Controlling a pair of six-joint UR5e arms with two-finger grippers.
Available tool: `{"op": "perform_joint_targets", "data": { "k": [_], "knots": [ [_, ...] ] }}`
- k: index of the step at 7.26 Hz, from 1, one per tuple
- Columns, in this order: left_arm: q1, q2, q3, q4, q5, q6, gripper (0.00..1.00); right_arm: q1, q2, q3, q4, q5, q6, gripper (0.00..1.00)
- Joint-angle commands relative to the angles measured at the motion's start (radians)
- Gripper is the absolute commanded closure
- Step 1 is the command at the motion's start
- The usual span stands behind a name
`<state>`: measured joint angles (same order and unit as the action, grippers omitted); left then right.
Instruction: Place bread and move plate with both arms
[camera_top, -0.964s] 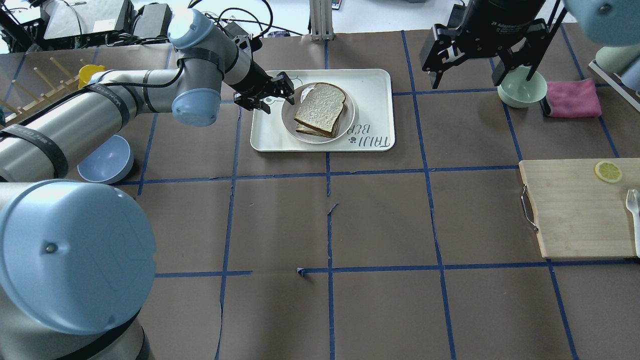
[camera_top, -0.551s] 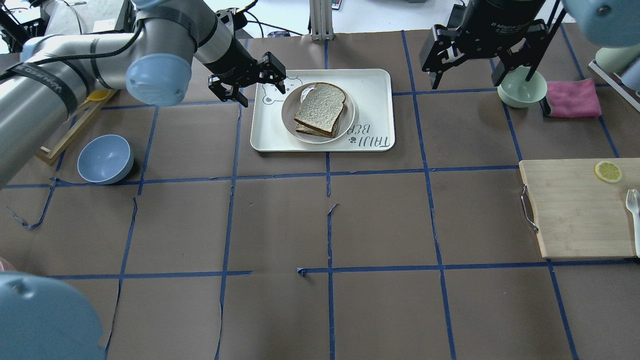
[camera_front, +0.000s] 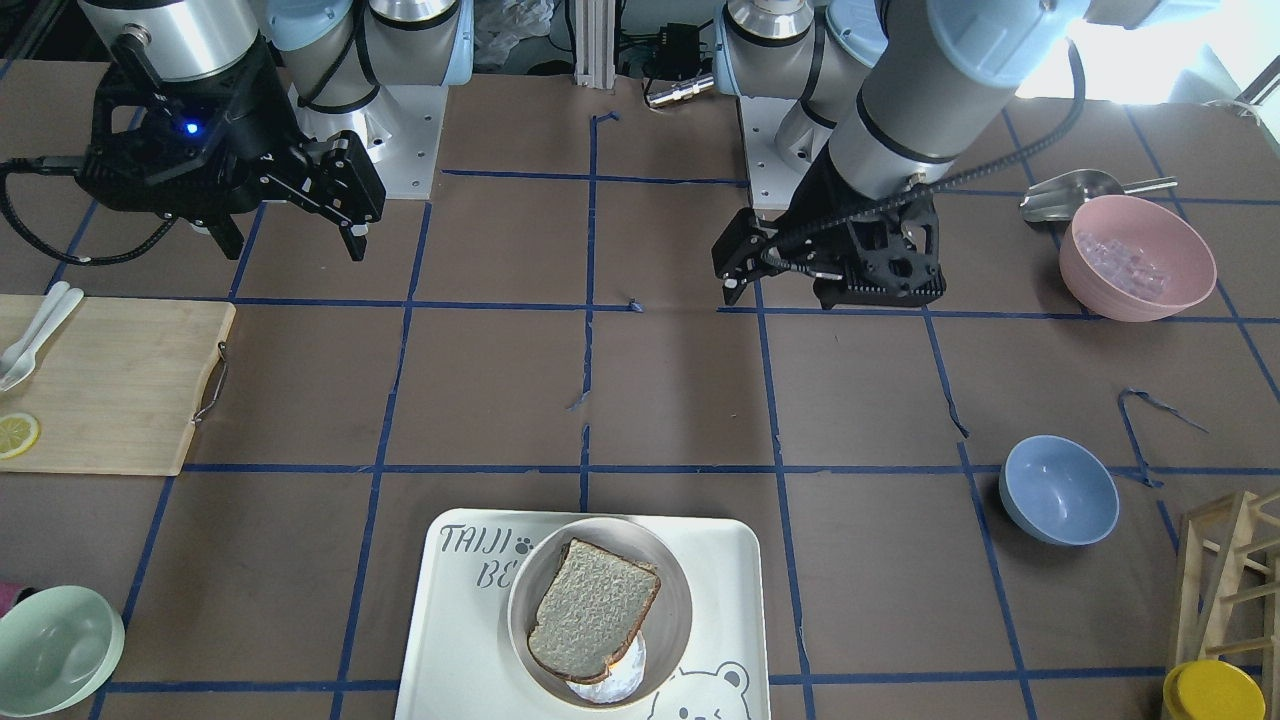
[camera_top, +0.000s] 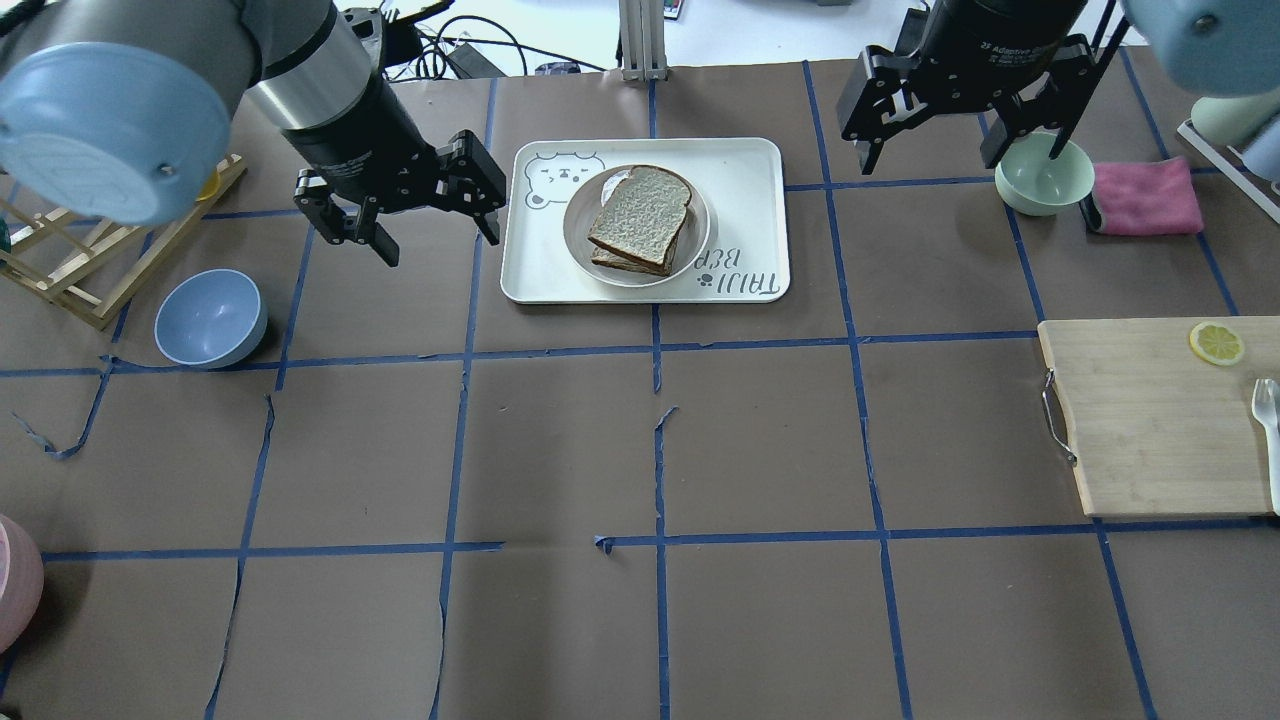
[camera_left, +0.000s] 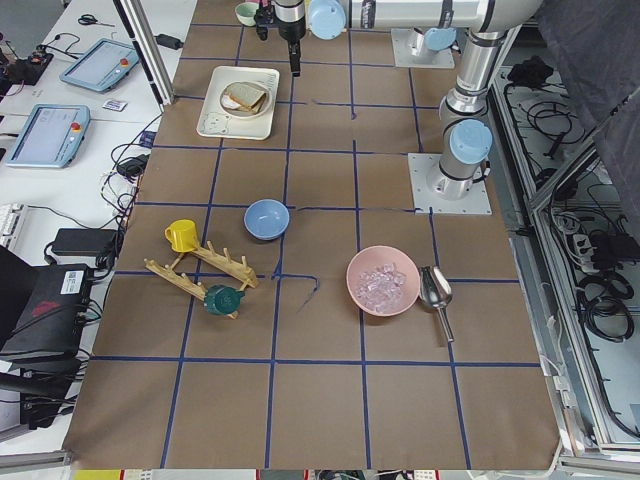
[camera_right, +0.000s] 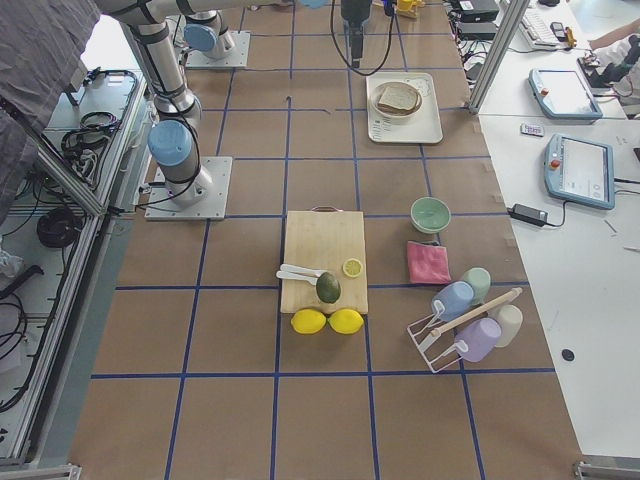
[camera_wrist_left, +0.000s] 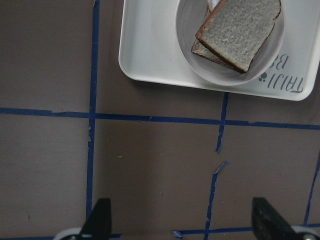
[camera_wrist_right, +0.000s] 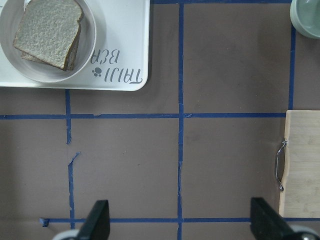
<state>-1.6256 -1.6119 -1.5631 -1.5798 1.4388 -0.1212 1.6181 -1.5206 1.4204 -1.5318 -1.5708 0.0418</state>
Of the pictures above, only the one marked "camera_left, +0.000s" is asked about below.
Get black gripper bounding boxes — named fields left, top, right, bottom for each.
left=255, top=0, right=306, bottom=77

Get bread slice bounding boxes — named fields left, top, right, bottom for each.
left=224, top=82, right=267, bottom=113

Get cream round plate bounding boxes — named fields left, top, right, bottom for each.
left=219, top=81, right=273, bottom=119

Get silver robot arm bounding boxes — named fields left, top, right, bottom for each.
left=255, top=0, right=541, bottom=201
left=408, top=27, right=457, bottom=57

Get light green bowl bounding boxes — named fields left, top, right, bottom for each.
left=235, top=1, right=259, bottom=27

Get fried egg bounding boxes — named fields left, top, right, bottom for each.
left=220, top=95, right=242, bottom=110

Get cream bear tray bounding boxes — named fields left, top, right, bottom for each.
left=196, top=66, right=280, bottom=140

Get black power adapter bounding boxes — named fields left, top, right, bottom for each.
left=155, top=34, right=184, bottom=50

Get small card box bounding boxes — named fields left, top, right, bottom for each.
left=103, top=99, right=128, bottom=112

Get far teach pendant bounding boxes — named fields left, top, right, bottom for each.
left=59, top=38, right=139, bottom=93

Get teach pendant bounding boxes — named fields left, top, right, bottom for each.
left=59, top=38, right=139, bottom=93
left=5, top=104, right=91, bottom=169

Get blue bowl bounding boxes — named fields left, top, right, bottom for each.
left=244, top=199, right=290, bottom=241

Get black scissors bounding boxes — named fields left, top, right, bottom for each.
left=77, top=14, right=114, bottom=27

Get yellow mug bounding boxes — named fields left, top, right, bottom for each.
left=164, top=219, right=200, bottom=253

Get wooden mug rack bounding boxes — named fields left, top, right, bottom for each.
left=144, top=241, right=260, bottom=306

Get near teach pendant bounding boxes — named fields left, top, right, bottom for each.
left=5, top=104, right=91, bottom=169

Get pink bowl with ice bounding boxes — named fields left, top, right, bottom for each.
left=346, top=245, right=420, bottom=317

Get dark green mug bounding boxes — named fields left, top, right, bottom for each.
left=203, top=285, right=245, bottom=318

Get black power brick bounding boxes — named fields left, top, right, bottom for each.
left=51, top=228, right=116, bottom=256

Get metal scoop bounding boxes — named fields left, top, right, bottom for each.
left=419, top=266, right=455, bottom=343

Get black computer box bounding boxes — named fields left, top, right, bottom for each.
left=1, top=247, right=93, bottom=363

